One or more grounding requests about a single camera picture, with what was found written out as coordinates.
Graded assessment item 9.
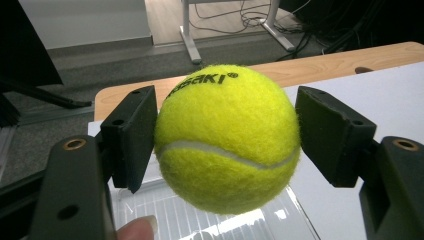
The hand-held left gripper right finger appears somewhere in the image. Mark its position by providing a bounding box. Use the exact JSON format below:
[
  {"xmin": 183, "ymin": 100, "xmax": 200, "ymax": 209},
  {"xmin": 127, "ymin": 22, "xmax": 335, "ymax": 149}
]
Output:
[{"xmin": 295, "ymin": 85, "xmax": 378, "ymax": 188}]

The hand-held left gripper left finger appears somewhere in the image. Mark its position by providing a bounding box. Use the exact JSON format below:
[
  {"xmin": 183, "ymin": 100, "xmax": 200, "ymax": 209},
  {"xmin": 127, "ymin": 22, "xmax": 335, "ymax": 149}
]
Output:
[{"xmin": 100, "ymin": 85, "xmax": 159, "ymax": 195}]

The clear plastic container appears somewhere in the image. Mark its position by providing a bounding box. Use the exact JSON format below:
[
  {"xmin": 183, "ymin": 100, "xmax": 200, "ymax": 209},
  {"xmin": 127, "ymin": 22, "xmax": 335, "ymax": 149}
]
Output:
[{"xmin": 108, "ymin": 159, "xmax": 322, "ymax": 240}]

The yellow tennis ball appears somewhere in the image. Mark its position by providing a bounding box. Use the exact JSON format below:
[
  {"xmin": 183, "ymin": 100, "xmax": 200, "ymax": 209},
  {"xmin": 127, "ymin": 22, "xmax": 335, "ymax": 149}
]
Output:
[{"xmin": 153, "ymin": 63, "xmax": 302, "ymax": 216}]

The wooden table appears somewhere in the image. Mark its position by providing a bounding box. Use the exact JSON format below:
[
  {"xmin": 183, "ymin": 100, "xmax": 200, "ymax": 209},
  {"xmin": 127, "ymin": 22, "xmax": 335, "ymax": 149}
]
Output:
[{"xmin": 93, "ymin": 41, "xmax": 424, "ymax": 122}]

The black stand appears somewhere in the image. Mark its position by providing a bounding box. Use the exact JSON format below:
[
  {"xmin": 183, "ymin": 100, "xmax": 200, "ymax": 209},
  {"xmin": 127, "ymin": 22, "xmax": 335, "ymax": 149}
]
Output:
[{"xmin": 0, "ymin": 78, "xmax": 93, "ymax": 110}]

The black curtain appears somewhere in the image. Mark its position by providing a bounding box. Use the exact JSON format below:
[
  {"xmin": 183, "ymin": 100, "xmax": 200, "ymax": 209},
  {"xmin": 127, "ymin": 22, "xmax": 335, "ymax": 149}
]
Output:
[
  {"xmin": 0, "ymin": 0, "xmax": 64, "ymax": 88},
  {"xmin": 279, "ymin": 0, "xmax": 424, "ymax": 55}
]

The white metal stand frame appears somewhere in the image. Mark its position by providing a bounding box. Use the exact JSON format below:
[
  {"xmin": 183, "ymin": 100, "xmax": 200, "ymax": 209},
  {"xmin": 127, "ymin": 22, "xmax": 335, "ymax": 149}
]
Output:
[{"xmin": 179, "ymin": 0, "xmax": 297, "ymax": 65}]

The white wall panel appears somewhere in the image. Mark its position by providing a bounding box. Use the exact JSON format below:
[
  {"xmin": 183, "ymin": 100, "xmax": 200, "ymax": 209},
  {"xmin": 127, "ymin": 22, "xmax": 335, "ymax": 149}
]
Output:
[{"xmin": 18, "ymin": 0, "xmax": 154, "ymax": 50}]

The bundle of floor cables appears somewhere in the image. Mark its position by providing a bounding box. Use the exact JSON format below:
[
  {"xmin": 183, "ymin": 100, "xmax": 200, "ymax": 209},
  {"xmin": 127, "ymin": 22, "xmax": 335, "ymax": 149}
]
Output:
[{"xmin": 188, "ymin": 0, "xmax": 331, "ymax": 63}]

